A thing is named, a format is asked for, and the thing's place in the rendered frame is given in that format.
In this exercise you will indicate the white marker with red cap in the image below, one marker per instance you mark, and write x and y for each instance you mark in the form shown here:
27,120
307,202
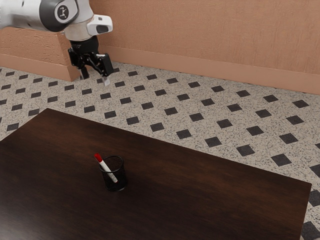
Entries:
105,167

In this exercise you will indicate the black mesh pen holder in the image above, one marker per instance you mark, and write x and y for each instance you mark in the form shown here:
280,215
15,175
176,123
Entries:
113,175

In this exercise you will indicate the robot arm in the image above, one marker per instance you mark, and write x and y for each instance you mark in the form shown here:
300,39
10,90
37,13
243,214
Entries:
32,12

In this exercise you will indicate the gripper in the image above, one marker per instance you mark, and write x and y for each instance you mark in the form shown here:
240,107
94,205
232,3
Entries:
83,46

